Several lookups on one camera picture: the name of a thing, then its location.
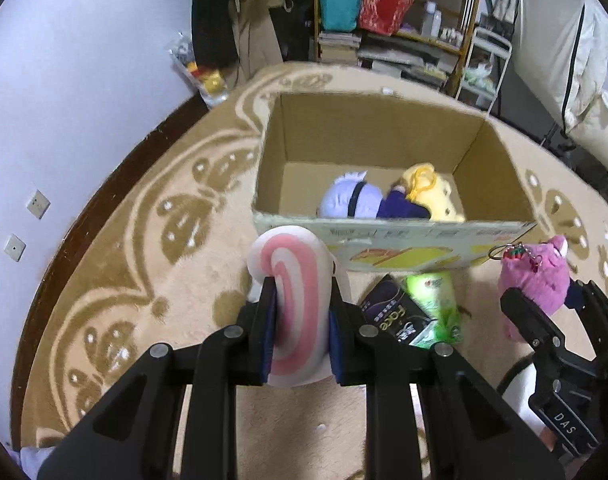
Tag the green tissue pack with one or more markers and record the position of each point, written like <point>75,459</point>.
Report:
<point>435,295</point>

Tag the wooden shelf rack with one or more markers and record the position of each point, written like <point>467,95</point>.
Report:
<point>430,46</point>

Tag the beige patterned carpet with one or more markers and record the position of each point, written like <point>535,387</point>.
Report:
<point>169,265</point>

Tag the open cardboard box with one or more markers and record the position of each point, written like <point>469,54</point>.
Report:
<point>313,138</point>

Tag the beige hanging coat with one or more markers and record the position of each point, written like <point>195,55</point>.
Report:
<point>254,37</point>

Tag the stack of books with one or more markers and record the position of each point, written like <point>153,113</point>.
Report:
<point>339,48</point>

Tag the white folded mattress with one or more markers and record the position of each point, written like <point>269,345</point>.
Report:
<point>560,51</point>

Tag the pink plush toy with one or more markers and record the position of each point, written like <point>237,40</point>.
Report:
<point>540,271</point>

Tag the yellow plush toy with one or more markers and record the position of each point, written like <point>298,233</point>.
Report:
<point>427,188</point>

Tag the lower wall socket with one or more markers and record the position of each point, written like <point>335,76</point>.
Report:
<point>14,247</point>

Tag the wall socket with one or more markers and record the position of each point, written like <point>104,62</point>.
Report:
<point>14,247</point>
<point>38,204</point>

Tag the white wire rack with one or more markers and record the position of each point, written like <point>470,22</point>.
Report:
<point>484,71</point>

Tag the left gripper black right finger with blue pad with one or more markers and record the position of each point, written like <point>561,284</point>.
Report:
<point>430,402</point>

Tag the plastic bag of toys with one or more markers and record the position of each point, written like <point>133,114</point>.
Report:
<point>207,82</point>

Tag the upper wall socket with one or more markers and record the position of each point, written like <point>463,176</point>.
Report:
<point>38,204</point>

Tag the pink white swirl plush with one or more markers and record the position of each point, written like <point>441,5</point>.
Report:
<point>304,271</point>

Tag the purple white plush doll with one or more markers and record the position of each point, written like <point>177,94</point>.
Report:
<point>352,197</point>

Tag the black tissue pack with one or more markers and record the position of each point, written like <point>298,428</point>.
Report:
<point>388,306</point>

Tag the red gift bag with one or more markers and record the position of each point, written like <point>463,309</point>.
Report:
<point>383,17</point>

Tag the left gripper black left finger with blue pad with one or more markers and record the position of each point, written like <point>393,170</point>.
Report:
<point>170,395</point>

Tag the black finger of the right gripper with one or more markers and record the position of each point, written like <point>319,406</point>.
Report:
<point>532,324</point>

